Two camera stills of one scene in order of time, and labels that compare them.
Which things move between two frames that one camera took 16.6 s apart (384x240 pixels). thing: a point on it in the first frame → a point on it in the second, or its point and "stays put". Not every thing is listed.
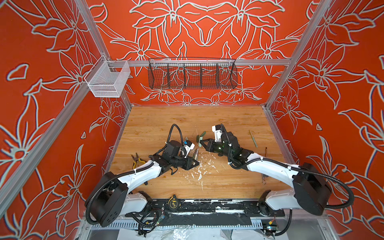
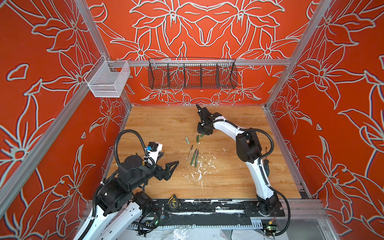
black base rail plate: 207,208 stays put
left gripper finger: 189,163 → 168,172
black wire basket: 192,73 stays put
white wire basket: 107,78 stays put
